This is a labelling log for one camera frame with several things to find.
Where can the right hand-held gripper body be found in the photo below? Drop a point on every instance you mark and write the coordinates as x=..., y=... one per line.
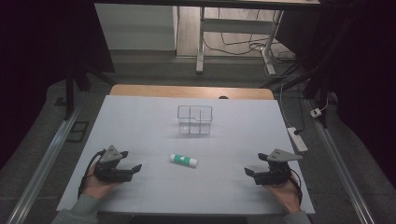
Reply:
x=275, y=171

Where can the white desk frame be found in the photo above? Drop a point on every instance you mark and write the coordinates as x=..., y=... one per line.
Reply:
x=236, y=26

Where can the person's right hand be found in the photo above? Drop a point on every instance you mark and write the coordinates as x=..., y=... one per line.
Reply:
x=285, y=196

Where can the person's left hand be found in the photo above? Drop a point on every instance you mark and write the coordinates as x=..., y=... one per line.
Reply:
x=99, y=188

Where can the black stand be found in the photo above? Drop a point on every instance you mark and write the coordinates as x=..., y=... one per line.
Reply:
x=308, y=77
x=71, y=90

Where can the white power strip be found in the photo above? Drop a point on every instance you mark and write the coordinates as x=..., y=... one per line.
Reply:
x=297, y=139

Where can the white green glue stick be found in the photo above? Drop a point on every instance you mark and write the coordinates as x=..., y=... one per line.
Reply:
x=183, y=160

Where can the white cabinet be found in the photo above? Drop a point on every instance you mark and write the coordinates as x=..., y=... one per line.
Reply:
x=135, y=28

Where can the small white plug adapter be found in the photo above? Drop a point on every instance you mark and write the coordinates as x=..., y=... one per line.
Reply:
x=316, y=113

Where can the white table cover sheet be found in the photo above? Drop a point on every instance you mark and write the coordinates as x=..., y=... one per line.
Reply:
x=193, y=193

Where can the metal floor rail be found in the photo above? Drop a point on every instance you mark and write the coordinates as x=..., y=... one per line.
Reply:
x=339, y=168
x=40, y=165

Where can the clear plastic divided box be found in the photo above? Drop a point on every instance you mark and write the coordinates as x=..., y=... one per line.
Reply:
x=195, y=119

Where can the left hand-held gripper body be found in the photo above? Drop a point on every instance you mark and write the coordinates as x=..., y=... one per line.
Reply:
x=109, y=169

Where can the black floor frame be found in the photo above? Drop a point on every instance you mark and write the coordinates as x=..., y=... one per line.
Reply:
x=77, y=131

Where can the wooden table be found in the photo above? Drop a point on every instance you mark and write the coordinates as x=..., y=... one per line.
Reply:
x=186, y=91

